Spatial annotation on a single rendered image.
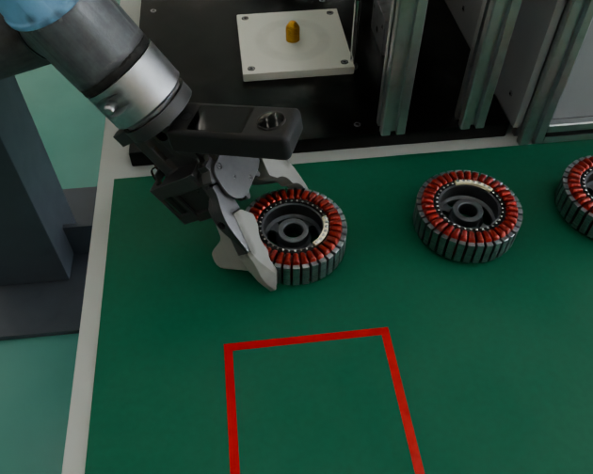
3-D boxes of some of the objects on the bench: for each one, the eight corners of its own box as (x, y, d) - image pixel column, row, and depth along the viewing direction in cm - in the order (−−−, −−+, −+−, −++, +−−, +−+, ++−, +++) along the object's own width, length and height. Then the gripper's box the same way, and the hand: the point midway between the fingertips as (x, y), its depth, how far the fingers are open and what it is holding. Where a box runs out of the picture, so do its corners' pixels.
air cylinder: (380, 55, 85) (384, 20, 81) (370, 26, 90) (373, -9, 86) (415, 53, 86) (422, 17, 82) (403, 24, 91) (408, -11, 86)
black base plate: (132, 166, 74) (128, 152, 73) (150, -68, 115) (147, -80, 113) (505, 136, 78) (510, 122, 76) (394, -81, 119) (395, -93, 117)
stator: (535, 209, 70) (544, 185, 67) (584, 161, 75) (595, 137, 72) (627, 264, 64) (643, 242, 62) (674, 210, 69) (690, 186, 67)
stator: (226, 273, 64) (223, 251, 61) (261, 198, 71) (259, 175, 68) (330, 299, 62) (331, 277, 59) (355, 219, 68) (358, 197, 66)
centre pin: (286, 43, 85) (286, 25, 83) (284, 36, 87) (284, 18, 84) (300, 42, 85) (300, 24, 83) (298, 35, 87) (298, 17, 85)
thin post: (347, 71, 83) (352, 3, 75) (344, 64, 84) (350, -4, 76) (359, 71, 83) (365, 2, 76) (357, 63, 84) (362, -5, 77)
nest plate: (243, 82, 82) (243, 74, 81) (236, 22, 91) (236, 14, 90) (354, 73, 83) (354, 66, 82) (336, 15, 92) (336, 7, 91)
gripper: (157, 65, 64) (272, 193, 75) (72, 190, 53) (221, 318, 64) (215, 32, 59) (328, 175, 70) (134, 164, 48) (284, 308, 59)
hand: (296, 237), depth 65 cm, fingers closed on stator, 13 cm apart
